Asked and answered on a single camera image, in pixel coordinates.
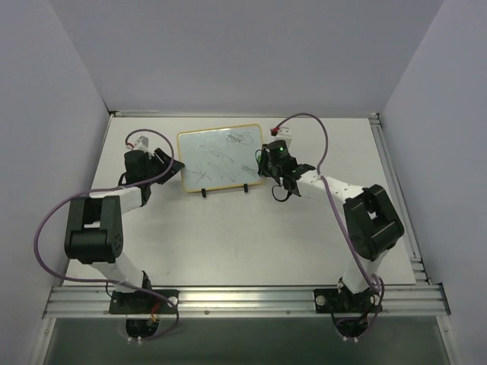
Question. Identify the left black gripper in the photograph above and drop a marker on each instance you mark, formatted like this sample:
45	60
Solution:
159	163

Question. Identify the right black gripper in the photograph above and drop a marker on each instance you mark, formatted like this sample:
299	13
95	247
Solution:
267	167

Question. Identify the green black eraser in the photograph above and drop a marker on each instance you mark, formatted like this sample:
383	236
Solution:
260	157

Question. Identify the yellow framed whiteboard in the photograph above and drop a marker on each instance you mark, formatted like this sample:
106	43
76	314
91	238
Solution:
220	158

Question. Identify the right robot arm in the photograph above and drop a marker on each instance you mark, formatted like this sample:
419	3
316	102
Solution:
232	239

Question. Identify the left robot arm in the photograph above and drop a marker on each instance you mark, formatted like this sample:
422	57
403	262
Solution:
94	232

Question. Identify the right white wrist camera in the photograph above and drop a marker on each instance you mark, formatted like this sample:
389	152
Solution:
282	134

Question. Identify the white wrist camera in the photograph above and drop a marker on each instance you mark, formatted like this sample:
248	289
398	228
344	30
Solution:
142	144
282	134

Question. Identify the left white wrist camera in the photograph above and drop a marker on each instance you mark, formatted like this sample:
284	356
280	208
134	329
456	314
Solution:
142	144

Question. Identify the aluminium back rail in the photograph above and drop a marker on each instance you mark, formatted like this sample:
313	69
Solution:
252	114

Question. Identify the aluminium rail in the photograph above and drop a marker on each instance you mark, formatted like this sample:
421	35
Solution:
252	114
396	194
249	302

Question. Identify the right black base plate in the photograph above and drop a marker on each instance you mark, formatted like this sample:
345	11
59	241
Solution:
346	300

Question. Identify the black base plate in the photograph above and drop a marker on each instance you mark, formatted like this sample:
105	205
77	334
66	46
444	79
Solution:
138	303
346	300

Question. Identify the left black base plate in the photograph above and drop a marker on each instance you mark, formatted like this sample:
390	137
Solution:
138	303

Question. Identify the aluminium right side rail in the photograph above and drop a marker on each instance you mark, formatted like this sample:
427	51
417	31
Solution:
396	194

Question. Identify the aluminium front rail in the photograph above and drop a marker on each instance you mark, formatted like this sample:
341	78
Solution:
249	302

